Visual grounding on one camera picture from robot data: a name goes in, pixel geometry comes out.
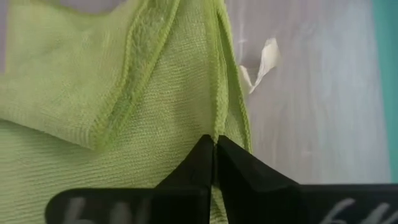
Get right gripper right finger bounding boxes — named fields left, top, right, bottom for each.
left=216, top=135, right=302, bottom=224

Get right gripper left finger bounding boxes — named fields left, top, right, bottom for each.
left=152, top=134, right=216, bottom=224

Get lime green microfiber towel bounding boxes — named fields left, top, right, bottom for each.
left=0, top=0, right=281, bottom=224

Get translucent teal plastic bin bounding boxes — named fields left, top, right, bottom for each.
left=371, top=0, right=398, bottom=184

